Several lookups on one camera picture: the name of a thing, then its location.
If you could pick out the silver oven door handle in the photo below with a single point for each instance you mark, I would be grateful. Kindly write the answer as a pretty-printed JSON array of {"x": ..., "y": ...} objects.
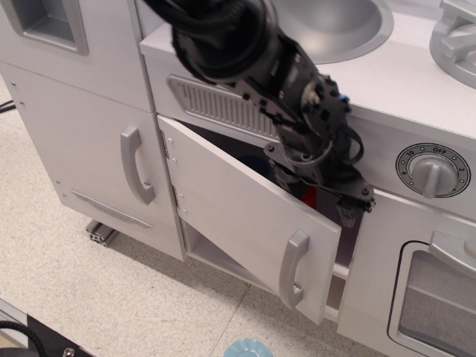
[{"x": 457, "y": 252}]

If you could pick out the silver fridge door handle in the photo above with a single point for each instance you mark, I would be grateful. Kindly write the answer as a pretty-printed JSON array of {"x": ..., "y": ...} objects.
[{"x": 130, "y": 143}]

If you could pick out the toy oven door window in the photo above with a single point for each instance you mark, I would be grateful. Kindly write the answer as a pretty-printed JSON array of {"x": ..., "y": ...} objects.
[{"x": 433, "y": 307}]

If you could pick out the silver cabinet door handle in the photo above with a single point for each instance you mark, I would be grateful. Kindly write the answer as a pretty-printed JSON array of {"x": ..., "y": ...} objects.
[{"x": 297, "y": 247}]

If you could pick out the white cabinet door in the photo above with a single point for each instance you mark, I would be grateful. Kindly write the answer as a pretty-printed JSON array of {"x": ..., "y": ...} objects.
[{"x": 248, "y": 217}]

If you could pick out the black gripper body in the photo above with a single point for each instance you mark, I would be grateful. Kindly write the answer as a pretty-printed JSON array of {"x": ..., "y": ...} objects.
[{"x": 325, "y": 171}]

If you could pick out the silver timer knob dial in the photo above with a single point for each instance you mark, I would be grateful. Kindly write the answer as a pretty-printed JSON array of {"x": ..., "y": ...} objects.
[{"x": 433, "y": 170}]

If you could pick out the white toy kitchen body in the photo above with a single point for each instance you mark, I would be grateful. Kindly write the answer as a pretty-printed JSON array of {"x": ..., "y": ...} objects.
[{"x": 80, "y": 72}]

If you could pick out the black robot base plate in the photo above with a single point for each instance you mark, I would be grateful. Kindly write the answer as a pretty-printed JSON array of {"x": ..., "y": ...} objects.
[{"x": 26, "y": 336}]

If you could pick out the silver vent grille panel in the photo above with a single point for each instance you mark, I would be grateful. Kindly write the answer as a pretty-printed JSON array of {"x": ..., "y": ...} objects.
[{"x": 222, "y": 107}]

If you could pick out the silver toy sink basin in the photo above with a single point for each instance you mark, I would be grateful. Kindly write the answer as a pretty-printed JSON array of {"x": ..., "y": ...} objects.
[{"x": 336, "y": 31}]

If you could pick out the aluminium extrusion rail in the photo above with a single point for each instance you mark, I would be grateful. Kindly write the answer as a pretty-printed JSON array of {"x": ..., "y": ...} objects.
[{"x": 100, "y": 233}]

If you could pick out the silver stove burner grate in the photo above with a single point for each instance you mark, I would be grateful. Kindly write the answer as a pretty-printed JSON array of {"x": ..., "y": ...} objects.
[{"x": 452, "y": 52}]

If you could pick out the light blue plate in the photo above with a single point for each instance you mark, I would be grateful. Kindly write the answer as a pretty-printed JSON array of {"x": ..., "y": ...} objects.
[{"x": 247, "y": 347}]

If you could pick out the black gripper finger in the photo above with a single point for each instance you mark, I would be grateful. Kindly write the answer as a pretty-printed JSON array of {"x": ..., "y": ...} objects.
[
  {"x": 349, "y": 212},
  {"x": 286, "y": 179}
]

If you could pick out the silver fridge nameplate emblem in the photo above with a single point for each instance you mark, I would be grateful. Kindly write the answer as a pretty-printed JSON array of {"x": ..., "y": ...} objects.
[{"x": 111, "y": 211}]

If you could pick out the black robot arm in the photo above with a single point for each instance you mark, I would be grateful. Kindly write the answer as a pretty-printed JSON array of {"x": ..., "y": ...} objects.
[{"x": 240, "y": 46}]

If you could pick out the red object inside cabinet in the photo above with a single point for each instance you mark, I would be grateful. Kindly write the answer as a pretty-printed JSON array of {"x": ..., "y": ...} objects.
[{"x": 310, "y": 197}]

